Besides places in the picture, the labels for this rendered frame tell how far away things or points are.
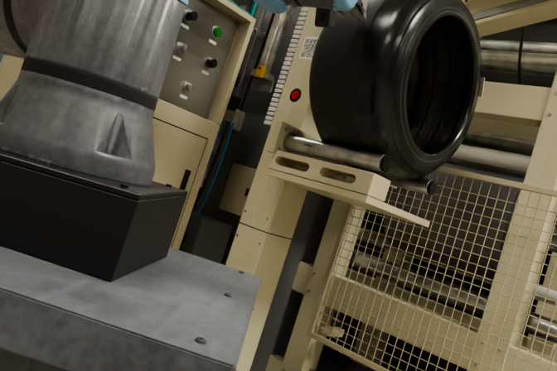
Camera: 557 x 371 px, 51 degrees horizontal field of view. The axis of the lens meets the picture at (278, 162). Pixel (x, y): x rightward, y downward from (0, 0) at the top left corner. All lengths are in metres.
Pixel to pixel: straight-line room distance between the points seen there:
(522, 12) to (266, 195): 1.01
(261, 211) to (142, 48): 1.24
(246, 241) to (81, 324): 1.43
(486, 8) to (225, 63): 0.89
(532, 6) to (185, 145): 1.18
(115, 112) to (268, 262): 1.27
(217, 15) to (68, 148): 1.37
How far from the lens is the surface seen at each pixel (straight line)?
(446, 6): 1.68
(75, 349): 0.45
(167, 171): 1.80
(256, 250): 1.81
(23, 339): 0.46
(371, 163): 1.54
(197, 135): 1.85
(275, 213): 1.80
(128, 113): 0.64
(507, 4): 2.11
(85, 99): 0.63
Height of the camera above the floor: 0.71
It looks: 4 degrees up
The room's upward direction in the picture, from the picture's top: 18 degrees clockwise
